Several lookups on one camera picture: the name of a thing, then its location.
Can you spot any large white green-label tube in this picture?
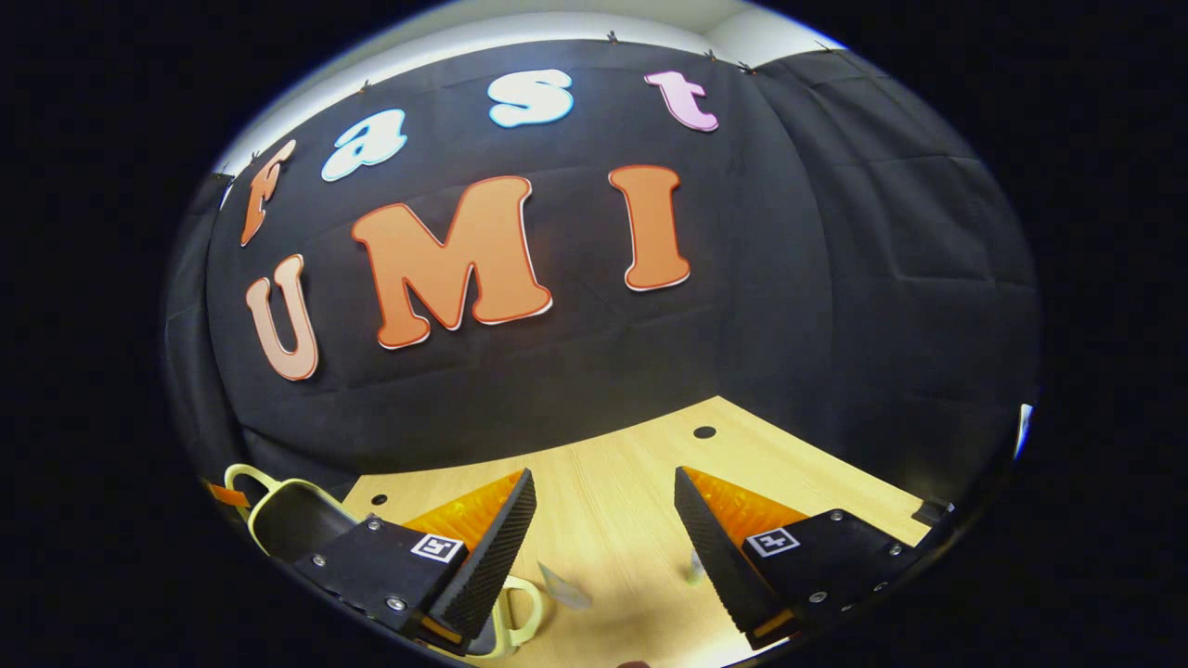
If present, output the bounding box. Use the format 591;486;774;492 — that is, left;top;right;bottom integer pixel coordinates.
537;560;594;611

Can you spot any pale yellow suitcase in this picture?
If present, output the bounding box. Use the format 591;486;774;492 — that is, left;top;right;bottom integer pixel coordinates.
223;463;545;661

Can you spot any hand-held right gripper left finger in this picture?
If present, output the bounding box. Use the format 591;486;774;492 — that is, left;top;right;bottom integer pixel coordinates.
295;469;537;655

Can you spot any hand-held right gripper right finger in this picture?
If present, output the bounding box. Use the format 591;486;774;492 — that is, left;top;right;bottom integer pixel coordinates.
675;467;929;650

